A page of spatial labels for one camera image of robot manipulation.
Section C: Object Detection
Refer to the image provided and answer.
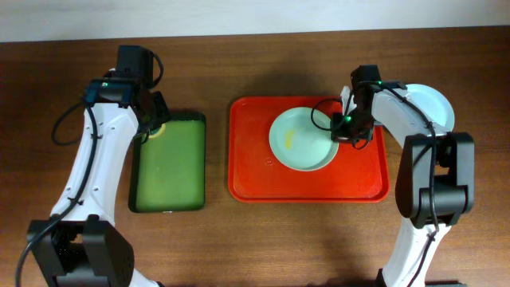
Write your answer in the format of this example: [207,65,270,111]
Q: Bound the green and yellow sponge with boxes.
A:
[148,124,166,139]

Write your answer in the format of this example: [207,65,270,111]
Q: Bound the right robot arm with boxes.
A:
[330,65,474,286]

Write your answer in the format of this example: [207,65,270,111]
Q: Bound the light green plate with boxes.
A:
[269,107,339,171]

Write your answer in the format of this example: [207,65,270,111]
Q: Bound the light blue plate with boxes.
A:
[406,84,455,132]

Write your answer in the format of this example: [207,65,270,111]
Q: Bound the red plastic tray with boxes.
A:
[228,96,390,203]

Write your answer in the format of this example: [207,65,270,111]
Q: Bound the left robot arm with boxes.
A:
[15,45,168,286]

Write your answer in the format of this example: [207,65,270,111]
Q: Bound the green rectangular tray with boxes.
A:
[128,111,206,213]

